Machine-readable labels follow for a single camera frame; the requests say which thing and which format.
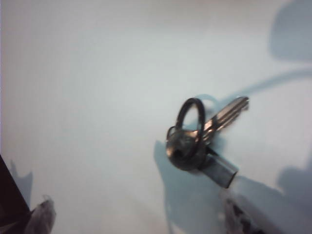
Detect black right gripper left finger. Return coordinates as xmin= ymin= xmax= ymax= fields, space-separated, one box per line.
xmin=0 ymin=153 xmax=57 ymax=234

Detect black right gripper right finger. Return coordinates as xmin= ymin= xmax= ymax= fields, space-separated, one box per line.
xmin=219 ymin=192 xmax=269 ymax=234

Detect bunch of silver keys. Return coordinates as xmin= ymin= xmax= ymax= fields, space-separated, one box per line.
xmin=165 ymin=96 xmax=250 ymax=190

